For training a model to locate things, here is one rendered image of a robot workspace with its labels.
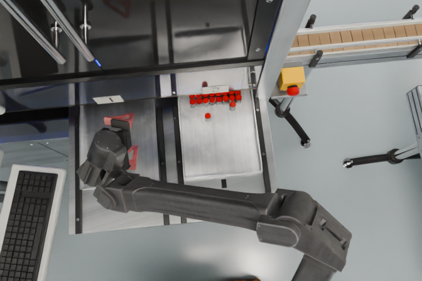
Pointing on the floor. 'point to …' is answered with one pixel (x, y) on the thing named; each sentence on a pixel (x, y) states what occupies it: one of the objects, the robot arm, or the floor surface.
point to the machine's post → (287, 23)
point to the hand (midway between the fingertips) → (132, 131)
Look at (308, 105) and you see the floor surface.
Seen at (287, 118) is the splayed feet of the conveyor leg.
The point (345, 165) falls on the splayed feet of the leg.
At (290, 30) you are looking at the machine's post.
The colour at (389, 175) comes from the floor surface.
